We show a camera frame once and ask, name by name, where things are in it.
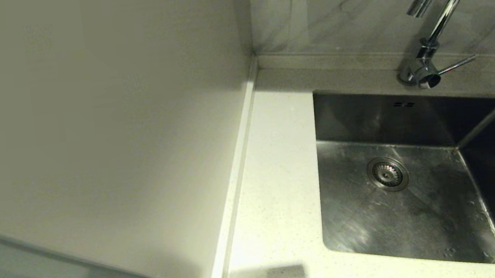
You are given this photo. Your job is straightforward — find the white cabinet side panel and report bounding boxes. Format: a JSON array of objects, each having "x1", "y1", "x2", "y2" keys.
[{"x1": 0, "y1": 0, "x2": 285, "y2": 278}]

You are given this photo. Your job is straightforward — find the white countertop edge strip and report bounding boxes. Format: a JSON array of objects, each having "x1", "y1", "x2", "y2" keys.
[{"x1": 183, "y1": 58, "x2": 285, "y2": 278}]

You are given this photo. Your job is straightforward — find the stainless steel sink basin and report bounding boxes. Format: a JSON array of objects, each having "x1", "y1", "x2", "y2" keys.
[{"x1": 304, "y1": 70, "x2": 495, "y2": 278}]

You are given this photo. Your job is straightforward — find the chrome gooseneck faucet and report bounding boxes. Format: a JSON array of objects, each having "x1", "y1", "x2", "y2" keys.
[{"x1": 390, "y1": 0, "x2": 495, "y2": 92}]

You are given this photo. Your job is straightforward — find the round metal drain strainer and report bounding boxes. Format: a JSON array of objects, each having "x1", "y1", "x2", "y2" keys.
[{"x1": 366, "y1": 154, "x2": 411, "y2": 195}]

